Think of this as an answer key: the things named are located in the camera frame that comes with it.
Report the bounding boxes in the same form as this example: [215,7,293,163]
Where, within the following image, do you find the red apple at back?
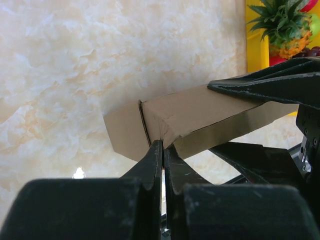
[300,0,318,13]

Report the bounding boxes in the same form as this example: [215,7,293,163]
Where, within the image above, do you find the brown cardboard box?
[104,85,298,162]

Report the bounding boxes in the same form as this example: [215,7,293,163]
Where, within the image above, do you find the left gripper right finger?
[163,148,320,240]

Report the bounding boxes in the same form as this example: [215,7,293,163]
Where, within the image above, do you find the red apple near front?
[269,55,287,67]

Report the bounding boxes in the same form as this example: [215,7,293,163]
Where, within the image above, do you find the green apple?
[308,13,320,40]

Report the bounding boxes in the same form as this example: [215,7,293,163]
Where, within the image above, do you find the dark purple grape bunch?
[292,46,320,59]

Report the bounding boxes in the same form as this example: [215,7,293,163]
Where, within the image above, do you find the yellow plastic fruit tray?
[245,0,320,72]

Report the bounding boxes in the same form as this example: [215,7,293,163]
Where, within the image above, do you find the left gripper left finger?
[0,140,164,240]

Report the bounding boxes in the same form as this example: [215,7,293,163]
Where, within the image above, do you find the toy pineapple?
[247,0,313,60]

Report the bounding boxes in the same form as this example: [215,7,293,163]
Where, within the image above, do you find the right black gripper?
[207,56,320,185]

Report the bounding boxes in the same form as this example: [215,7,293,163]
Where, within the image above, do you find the red apple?
[300,0,318,13]
[269,55,287,67]

